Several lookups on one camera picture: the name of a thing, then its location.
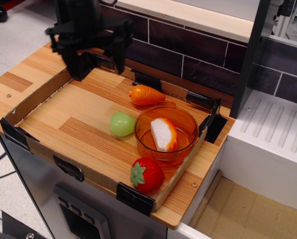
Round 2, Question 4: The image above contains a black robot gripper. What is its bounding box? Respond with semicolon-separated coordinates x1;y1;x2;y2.
45;4;133;79

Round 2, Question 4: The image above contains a white and orange toy sushi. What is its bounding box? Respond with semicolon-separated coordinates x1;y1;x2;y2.
151;118;178;152

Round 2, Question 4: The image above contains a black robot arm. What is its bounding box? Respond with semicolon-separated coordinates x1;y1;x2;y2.
45;0;133;81

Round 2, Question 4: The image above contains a cardboard fence with black tape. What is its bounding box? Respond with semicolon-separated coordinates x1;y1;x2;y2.
0;51;228;217

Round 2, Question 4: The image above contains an orange transparent plastic pot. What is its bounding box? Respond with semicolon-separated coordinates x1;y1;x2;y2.
134;101;199;167

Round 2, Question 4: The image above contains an orange toy carrot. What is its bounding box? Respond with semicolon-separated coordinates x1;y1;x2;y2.
128;85;166;106

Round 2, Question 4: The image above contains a green toy fruit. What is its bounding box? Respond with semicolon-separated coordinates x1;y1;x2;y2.
110;112;135;137

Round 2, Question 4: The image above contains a red toy strawberry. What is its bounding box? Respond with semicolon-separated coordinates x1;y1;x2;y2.
130;158;165;193

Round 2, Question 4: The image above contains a grey toy oven front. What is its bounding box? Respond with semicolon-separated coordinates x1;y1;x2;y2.
53;185;111;239

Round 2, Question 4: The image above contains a white toy sink drainboard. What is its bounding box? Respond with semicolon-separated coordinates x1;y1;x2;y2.
220;91;297;210

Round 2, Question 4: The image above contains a dark grey vertical post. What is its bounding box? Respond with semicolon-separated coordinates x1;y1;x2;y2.
230;0;270;119

